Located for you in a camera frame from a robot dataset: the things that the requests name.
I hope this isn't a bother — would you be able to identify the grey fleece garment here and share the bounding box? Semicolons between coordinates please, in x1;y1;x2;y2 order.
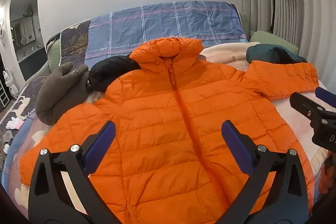
35;61;91;126

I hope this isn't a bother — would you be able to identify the blue plaid pillow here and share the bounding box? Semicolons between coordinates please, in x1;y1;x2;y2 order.
84;0;248;60

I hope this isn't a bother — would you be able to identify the beige pleated curtain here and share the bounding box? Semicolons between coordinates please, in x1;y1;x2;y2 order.
236;0;336;93

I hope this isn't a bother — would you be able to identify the dark patterned quilt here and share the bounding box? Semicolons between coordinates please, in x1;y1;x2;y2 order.
0;21;91;188

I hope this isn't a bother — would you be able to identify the white bunny figurine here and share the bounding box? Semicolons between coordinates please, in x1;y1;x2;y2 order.
1;68;17;98

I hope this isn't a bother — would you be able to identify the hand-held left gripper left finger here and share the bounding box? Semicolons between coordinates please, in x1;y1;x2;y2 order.
28;121;116;224

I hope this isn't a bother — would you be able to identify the small green pillow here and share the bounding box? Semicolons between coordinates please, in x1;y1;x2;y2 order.
240;13;252;33

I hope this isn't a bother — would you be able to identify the pink fleece blanket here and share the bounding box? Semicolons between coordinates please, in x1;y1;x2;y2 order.
202;42;336;182

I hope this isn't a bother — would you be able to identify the dark vanity cabinet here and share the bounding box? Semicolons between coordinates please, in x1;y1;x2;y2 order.
17;47;48;80

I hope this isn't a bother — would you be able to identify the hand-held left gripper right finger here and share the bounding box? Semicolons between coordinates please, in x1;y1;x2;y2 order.
221;120;308;224

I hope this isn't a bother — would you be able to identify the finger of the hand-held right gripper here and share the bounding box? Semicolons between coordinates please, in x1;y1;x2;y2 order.
289;92;326;122
315;87;336;109

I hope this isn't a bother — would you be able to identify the orange puffer jacket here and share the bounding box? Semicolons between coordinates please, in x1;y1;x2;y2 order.
20;38;319;224

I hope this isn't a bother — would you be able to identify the black puffer jacket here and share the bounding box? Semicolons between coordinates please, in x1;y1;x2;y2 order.
87;55;142;93

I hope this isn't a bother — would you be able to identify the green striped pillow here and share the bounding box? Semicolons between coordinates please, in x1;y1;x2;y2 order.
47;32;63;75

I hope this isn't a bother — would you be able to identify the teal garment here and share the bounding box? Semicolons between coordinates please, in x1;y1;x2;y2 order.
245;44;307;64

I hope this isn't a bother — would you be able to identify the large green pillow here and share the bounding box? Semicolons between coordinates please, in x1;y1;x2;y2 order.
249;30;299;55

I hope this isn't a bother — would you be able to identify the wall mirror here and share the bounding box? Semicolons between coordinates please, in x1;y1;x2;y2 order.
10;15;36;46

